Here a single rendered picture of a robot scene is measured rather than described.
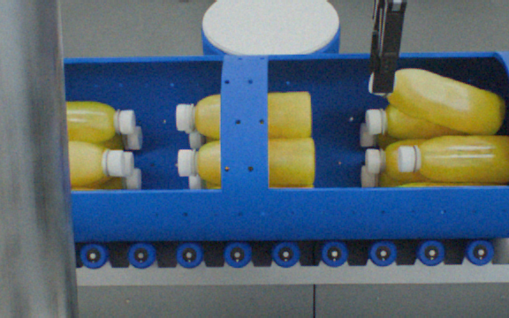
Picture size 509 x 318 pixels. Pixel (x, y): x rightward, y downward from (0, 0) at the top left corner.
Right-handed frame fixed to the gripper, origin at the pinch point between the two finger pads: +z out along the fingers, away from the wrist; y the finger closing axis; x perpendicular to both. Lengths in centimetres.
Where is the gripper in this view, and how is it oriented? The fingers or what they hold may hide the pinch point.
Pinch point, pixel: (382, 63)
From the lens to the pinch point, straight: 112.1
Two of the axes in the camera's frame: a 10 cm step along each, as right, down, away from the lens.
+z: 0.2, 7.5, 6.6
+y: 0.1, -6.6, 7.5
